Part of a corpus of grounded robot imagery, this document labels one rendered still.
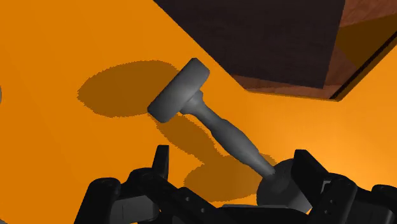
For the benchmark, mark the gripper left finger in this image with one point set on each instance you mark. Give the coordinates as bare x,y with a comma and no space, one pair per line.
145,189

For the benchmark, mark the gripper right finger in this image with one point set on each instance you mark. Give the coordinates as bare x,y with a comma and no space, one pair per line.
338,198

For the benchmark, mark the grey dumbbell-shaped object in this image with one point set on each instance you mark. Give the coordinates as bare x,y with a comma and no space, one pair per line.
225,131

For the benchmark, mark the grey rounded object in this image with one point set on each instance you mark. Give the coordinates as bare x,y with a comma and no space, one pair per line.
0,94

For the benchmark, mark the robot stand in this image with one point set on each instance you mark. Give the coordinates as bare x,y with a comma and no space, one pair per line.
266,37

